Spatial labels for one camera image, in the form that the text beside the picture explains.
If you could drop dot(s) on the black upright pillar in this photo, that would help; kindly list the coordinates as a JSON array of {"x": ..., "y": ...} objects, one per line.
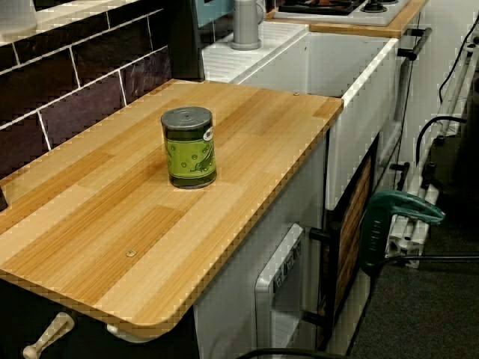
[{"x": 183, "y": 45}]

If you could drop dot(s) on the white dishwasher front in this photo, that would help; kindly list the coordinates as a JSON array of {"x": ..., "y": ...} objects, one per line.
[{"x": 278, "y": 284}]

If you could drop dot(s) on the white toy sink unit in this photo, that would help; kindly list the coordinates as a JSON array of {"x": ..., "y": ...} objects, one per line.
[{"x": 299, "y": 60}]

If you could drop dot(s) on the white lidded plastic jar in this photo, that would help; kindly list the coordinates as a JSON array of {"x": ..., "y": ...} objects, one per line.
[{"x": 16, "y": 15}]

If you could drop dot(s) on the grey toy stove top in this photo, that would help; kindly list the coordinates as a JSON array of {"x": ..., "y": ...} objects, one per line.
[{"x": 374, "y": 18}]

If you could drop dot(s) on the black framed wooden door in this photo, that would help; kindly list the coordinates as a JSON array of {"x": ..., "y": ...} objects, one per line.
[{"x": 353, "y": 224}]

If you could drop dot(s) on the cream shelf ledge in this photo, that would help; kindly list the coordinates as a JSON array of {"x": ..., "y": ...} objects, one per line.
[{"x": 75, "y": 18}]

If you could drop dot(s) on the dark tiled backsplash panel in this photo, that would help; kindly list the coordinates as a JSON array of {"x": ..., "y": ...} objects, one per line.
[{"x": 93, "y": 93}]

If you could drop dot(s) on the black burner grate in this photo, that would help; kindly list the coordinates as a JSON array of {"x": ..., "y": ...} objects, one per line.
[{"x": 318, "y": 8}]

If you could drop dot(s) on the pale grey toy faucet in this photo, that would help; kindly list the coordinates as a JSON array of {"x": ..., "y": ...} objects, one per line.
[{"x": 245, "y": 26}]

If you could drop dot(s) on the teal plastic bin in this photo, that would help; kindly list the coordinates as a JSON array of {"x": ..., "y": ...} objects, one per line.
[{"x": 211, "y": 15}]

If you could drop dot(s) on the aluminium extrusion rail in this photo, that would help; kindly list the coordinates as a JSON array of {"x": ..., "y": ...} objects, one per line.
[{"x": 406, "y": 239}]

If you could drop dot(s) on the white toy kitchen cabinet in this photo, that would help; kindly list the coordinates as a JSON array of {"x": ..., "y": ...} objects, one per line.
[{"x": 232, "y": 291}]

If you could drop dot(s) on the green labelled tin can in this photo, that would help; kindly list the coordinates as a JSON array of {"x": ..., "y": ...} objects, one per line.
[{"x": 191, "y": 157}]

